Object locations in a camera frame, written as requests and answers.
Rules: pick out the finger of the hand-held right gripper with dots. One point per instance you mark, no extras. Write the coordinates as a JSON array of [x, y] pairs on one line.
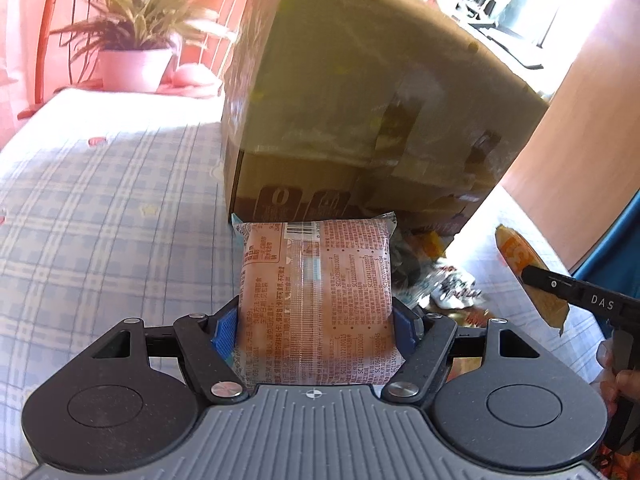
[[547, 284]]

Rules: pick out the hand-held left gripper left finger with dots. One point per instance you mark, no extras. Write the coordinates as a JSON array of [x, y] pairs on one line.
[[225, 330]]

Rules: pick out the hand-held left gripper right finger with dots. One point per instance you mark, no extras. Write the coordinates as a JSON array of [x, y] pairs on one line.
[[402, 327]]

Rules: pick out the orange sausage stick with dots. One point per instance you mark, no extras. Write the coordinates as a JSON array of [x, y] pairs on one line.
[[520, 255]]

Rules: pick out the silver foil snack packet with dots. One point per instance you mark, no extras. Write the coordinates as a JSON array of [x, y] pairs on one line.
[[407, 265]]

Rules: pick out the pink printed bread packet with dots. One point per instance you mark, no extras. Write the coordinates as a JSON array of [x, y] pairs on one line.
[[315, 300]]

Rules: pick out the taped cardboard box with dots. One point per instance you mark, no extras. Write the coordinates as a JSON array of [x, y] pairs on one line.
[[350, 85]]

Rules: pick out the person's right hand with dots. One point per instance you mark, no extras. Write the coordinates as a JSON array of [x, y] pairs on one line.
[[607, 375]]

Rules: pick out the blue curtain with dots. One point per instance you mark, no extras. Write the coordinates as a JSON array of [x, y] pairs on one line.
[[620, 260]]

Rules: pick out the wooden panel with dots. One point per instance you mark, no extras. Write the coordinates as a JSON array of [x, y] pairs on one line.
[[590, 160]]

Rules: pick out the checkered tablecloth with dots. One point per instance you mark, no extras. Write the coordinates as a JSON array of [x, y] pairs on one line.
[[100, 210]]

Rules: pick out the black exercise bike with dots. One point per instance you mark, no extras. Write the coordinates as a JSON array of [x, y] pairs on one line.
[[510, 45]]

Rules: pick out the dark framed window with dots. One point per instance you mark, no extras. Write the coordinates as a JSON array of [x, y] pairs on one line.
[[560, 10]]

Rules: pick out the printed room backdrop cloth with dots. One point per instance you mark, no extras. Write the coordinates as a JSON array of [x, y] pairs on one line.
[[50, 35]]

